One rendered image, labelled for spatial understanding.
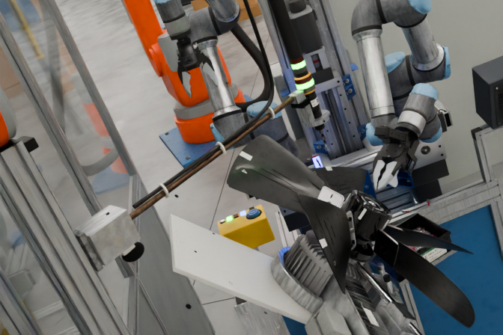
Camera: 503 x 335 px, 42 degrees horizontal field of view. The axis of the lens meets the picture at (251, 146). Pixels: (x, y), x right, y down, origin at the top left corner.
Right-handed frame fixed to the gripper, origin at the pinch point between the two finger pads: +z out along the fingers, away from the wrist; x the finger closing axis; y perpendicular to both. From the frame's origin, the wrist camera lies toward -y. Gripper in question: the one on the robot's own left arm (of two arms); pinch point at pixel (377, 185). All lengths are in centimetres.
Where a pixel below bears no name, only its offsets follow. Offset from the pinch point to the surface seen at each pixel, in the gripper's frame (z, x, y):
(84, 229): 54, 8, -65
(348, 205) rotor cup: 13.8, -3.9, -12.4
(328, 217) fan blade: 24.9, -12.6, -27.3
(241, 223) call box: 17, 48, 7
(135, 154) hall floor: -100, 410, 181
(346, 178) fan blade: -1.7, 12.6, 1.8
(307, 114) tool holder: 1.3, 3.1, -32.8
